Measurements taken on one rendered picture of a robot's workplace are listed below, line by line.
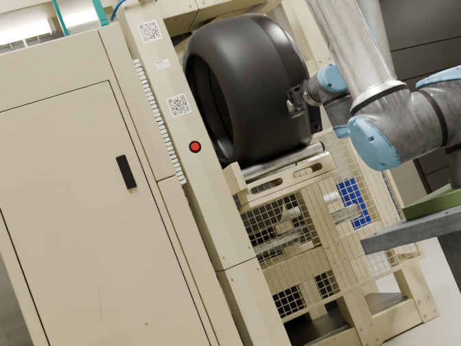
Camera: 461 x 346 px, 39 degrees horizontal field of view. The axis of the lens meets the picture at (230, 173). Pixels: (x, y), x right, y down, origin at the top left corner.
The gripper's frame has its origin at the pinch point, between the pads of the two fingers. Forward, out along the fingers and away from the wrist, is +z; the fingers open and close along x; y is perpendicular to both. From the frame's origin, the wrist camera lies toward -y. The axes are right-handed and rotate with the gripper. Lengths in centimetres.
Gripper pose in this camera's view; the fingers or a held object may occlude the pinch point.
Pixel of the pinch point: (293, 116)
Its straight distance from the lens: 222.5
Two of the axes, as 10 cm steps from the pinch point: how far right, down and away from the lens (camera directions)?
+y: -3.7, -9.3, 0.8
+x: -8.9, 3.3, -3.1
